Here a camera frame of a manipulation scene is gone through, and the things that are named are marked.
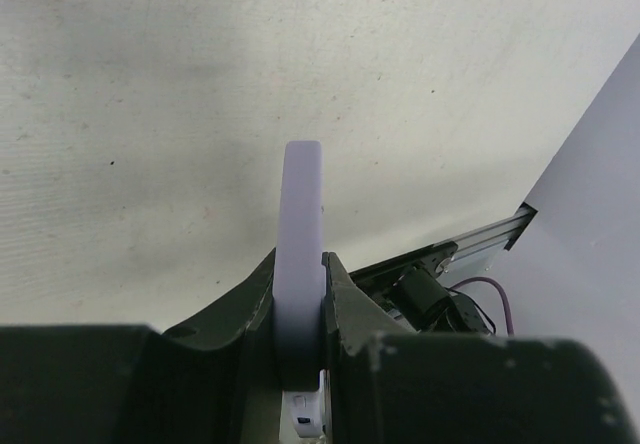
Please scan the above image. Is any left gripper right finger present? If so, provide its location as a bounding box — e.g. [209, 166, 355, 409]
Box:
[323, 252, 430, 443]

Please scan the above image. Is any aluminium frame rail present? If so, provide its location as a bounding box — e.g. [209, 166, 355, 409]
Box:
[437, 203, 538, 274]

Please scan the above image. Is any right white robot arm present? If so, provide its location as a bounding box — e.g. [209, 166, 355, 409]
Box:
[384, 268, 496, 335]

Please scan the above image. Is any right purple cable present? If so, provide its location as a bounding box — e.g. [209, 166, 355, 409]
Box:
[449, 276, 516, 338]

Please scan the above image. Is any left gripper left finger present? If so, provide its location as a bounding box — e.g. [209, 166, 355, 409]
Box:
[119, 253, 280, 443]

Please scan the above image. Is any lavender phone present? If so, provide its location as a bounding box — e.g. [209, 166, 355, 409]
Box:
[272, 141, 326, 392]

